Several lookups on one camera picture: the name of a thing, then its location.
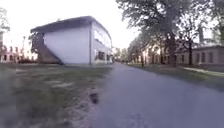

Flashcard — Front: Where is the white two-storey building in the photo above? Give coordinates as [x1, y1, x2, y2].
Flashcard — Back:
[29, 15, 114, 66]

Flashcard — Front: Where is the grey asphalt path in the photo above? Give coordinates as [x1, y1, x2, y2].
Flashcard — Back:
[89, 62, 224, 128]

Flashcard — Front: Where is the row of trees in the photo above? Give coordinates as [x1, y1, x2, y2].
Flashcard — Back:
[115, 0, 224, 68]

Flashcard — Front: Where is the grass verge under trees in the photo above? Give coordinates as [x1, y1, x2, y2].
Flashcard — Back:
[128, 62, 224, 91]

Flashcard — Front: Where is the patchy grass field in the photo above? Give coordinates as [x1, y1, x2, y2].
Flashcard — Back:
[0, 62, 114, 128]

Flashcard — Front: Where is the pale side path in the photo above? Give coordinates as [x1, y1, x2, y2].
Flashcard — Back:
[181, 66, 224, 77]

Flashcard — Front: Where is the low beige building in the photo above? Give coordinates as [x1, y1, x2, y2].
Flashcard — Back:
[141, 44, 224, 72]

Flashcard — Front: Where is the red brick building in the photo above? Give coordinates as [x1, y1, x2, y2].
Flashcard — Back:
[0, 31, 38, 64]

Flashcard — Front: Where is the tree beside white building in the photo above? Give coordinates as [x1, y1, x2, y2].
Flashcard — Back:
[0, 7, 11, 34]

